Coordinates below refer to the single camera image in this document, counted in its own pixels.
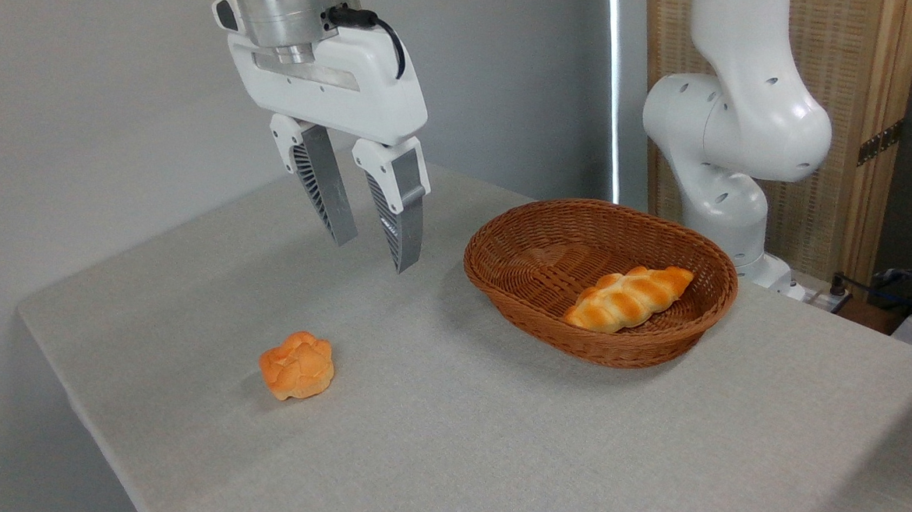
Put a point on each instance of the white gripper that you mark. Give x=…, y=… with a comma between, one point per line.
x=338, y=90

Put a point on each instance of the long braided bread loaf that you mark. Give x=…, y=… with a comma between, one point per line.
x=626, y=298

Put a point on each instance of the round orange bread bun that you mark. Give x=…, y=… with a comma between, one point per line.
x=298, y=366

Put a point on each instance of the brown wicker basket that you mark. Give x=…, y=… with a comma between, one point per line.
x=542, y=259

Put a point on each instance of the grey tablecloth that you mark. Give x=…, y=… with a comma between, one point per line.
x=435, y=444

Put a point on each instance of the wooden rattan folding screen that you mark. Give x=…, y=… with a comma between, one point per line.
x=851, y=48

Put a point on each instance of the brown wooden box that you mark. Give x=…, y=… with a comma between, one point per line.
x=869, y=315

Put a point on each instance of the metal screen hinge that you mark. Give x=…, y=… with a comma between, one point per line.
x=879, y=142

